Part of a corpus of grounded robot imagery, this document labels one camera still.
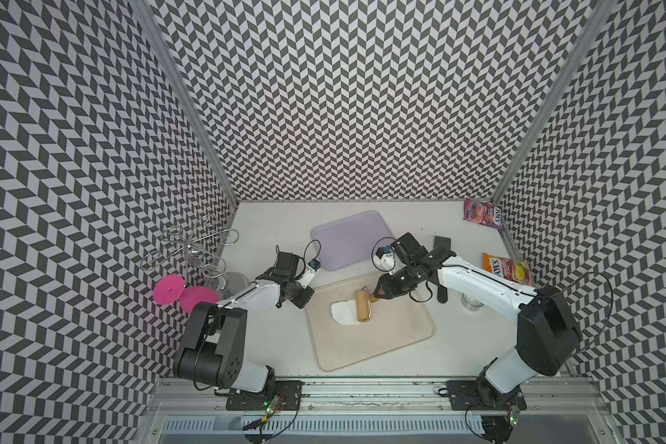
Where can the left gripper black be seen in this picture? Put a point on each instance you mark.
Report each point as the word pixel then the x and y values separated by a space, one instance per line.
pixel 301 302

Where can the metal wire glass rack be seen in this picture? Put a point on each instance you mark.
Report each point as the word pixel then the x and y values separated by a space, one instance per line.
pixel 190 243

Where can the purple plastic tray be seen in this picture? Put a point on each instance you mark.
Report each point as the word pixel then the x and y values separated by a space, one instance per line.
pixel 349 241

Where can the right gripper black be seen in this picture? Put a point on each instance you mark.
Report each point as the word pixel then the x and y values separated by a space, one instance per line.
pixel 388 289

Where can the white dough ball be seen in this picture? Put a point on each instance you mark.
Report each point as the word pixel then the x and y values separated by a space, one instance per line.
pixel 344 313

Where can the pink plastic wine glass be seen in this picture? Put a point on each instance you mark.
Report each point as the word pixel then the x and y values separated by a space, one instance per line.
pixel 172 288

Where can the beige plastic tray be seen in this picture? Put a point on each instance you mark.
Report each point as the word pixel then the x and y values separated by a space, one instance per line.
pixel 394 324

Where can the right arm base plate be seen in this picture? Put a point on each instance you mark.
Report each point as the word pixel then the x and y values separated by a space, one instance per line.
pixel 466 394

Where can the pink snack bag far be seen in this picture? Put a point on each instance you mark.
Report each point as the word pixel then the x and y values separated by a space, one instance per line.
pixel 483 214

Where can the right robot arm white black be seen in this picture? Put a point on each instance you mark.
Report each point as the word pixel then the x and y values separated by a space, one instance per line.
pixel 547 333

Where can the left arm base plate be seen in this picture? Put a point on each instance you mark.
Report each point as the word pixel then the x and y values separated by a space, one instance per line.
pixel 290 390

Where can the orange yellow snack bag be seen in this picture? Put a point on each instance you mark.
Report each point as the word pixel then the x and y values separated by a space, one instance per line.
pixel 517 271

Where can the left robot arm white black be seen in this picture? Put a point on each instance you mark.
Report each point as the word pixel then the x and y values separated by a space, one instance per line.
pixel 211 351

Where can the wooden dough roller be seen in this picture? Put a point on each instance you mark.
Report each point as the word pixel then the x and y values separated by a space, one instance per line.
pixel 364 301

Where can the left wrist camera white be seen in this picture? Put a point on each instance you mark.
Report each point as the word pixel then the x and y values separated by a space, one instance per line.
pixel 311 269

